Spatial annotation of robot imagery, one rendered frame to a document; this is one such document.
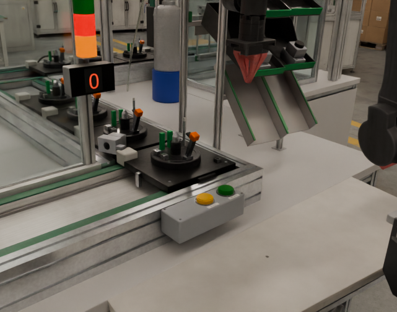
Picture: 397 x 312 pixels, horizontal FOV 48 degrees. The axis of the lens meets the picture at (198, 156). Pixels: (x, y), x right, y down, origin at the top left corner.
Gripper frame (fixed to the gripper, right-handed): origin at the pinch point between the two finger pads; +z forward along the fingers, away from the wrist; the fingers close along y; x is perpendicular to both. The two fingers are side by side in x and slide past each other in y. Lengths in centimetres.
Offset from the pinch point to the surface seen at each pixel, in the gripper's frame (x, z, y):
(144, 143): -35.3, 26.6, 5.4
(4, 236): -19, 31, 54
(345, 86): -70, 43, -166
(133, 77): -138, 36, -57
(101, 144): -36.7, 24.0, 19.2
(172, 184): -8.4, 26.1, 15.6
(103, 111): -65, 25, 3
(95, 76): -29.1, 2.0, 24.0
